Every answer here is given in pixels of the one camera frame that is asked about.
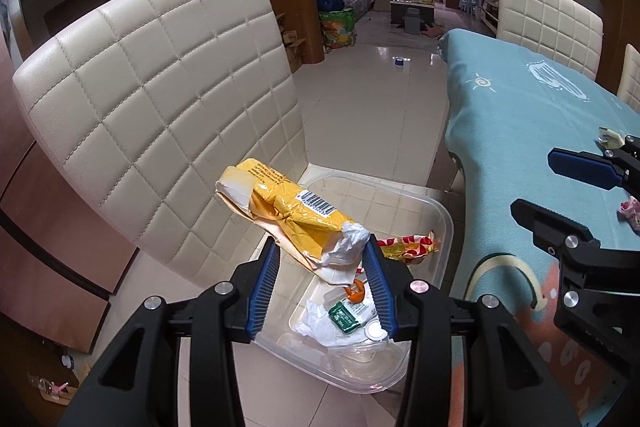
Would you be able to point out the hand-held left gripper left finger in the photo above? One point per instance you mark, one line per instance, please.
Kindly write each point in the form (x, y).
(262, 292)

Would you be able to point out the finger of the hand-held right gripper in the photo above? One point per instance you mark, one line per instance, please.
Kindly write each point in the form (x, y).
(585, 167)
(550, 227)

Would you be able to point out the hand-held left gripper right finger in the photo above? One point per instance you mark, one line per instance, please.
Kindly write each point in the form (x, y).
(380, 292)

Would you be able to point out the orange peel piece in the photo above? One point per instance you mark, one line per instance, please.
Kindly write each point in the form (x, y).
(356, 292)

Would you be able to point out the green and white carton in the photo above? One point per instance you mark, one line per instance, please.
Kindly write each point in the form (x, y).
(345, 314)

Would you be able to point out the red and gold checkered wrapper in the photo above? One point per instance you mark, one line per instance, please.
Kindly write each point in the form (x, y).
(410, 249)

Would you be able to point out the white tissue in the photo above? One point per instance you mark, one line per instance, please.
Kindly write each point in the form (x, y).
(315, 324)

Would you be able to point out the pink paper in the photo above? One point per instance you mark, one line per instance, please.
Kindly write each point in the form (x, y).
(631, 209)

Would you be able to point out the clear plastic container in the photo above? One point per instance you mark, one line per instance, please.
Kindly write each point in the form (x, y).
(345, 367)

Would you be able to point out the yellow and white wrapper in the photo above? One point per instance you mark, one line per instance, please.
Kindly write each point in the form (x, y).
(280, 207)

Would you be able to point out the silver printed wrapper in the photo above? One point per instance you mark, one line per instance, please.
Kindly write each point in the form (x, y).
(609, 138)

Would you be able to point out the teal printed tablecloth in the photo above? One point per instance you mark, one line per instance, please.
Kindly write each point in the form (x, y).
(525, 132)

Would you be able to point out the white quilted chair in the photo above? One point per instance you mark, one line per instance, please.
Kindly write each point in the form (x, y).
(550, 22)
(150, 107)
(631, 77)

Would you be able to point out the brown wooden cabinet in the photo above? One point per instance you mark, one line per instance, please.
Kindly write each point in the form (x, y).
(50, 232)

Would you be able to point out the grey bin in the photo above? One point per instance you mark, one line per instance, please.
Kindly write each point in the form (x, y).
(414, 21)

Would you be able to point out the small pink toy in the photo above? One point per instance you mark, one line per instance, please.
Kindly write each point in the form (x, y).
(52, 386)

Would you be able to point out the dark coffee table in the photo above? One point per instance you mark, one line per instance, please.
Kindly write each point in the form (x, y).
(400, 9)

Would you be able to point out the pile of cardboard boxes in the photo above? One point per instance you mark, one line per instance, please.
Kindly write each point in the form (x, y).
(292, 42)

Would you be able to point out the colourful printed bag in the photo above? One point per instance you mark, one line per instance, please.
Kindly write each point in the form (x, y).
(339, 29)

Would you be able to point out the wooden counter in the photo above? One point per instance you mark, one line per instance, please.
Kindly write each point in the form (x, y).
(300, 7)

